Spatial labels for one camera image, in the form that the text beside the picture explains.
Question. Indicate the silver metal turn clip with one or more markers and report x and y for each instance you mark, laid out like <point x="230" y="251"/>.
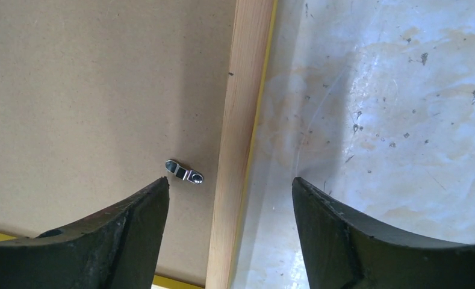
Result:
<point x="183" y="173"/>

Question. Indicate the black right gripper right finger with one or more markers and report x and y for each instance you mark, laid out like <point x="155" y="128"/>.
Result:
<point x="345" y="248"/>

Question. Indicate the brown backing board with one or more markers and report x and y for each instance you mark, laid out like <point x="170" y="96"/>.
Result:
<point x="101" y="111"/>

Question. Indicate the wooden yellow picture frame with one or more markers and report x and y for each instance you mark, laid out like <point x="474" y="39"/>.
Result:
<point x="237" y="143"/>

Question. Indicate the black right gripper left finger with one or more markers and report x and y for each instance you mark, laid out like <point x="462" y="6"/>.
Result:
<point x="116" y="247"/>

